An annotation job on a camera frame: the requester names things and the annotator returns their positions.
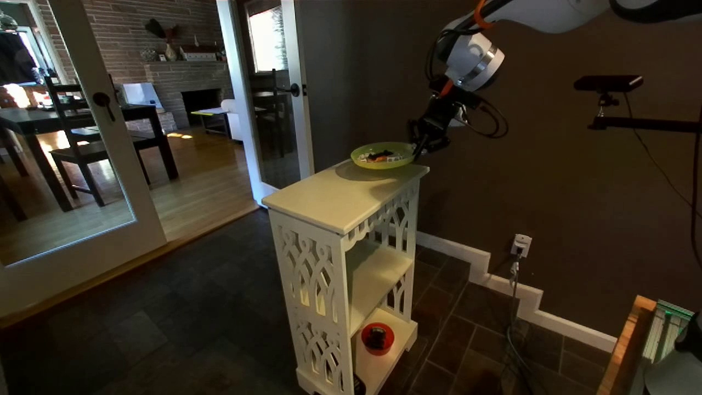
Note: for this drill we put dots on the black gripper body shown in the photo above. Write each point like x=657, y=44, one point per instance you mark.
x=442, y=118

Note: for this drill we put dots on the translucent yellow plate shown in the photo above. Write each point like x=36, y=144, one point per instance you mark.
x=364, y=164

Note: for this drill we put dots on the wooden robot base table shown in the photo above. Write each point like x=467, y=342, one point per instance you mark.
x=622, y=353

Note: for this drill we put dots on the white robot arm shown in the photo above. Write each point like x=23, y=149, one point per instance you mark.
x=512, y=23

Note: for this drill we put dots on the white lattice shelf unit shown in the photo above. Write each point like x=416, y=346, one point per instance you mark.
x=329, y=194

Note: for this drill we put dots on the small red plate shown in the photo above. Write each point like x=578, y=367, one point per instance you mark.
x=386, y=342

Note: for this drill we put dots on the small black orange toy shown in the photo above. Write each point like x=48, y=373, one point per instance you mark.
x=379, y=157

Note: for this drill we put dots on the white glass door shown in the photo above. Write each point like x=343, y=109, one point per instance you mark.
x=302, y=110
x=139, y=183

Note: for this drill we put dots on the small black block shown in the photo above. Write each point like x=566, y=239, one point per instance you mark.
x=376, y=336

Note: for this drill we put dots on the brick fireplace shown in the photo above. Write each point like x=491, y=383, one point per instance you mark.
x=186, y=81

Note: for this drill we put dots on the black round door knob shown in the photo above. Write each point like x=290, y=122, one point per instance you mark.
x=101, y=100

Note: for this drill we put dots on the dark wooden chair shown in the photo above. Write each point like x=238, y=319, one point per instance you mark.
x=76, y=144
x=45, y=122

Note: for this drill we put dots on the white wall outlet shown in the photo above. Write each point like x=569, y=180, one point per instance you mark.
x=521, y=244

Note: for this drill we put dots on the black camera stand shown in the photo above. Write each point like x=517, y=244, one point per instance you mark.
x=642, y=124

